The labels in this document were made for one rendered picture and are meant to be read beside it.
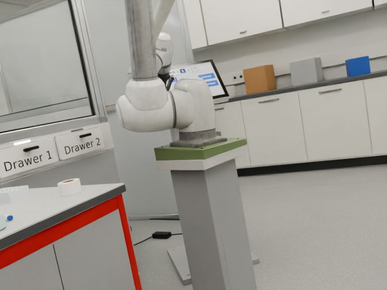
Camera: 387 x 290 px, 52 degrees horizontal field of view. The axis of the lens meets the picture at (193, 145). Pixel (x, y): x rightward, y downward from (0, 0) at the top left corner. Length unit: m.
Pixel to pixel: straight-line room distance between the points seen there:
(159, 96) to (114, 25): 2.01
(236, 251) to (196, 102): 0.64
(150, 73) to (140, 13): 0.22
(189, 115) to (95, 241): 0.62
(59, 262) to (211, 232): 0.67
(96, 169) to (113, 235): 0.83
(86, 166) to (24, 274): 1.03
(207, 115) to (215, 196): 0.33
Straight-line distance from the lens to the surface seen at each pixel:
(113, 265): 1.31
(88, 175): 2.04
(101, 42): 3.54
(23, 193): 1.48
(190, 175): 1.59
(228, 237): 1.66
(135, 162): 3.47
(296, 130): 4.24
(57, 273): 1.16
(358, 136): 4.20
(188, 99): 1.55
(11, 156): 1.76
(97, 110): 2.13
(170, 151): 1.59
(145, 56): 1.51
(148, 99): 1.50
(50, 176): 1.89
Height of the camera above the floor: 1.00
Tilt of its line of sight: 7 degrees down
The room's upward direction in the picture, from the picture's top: 10 degrees counter-clockwise
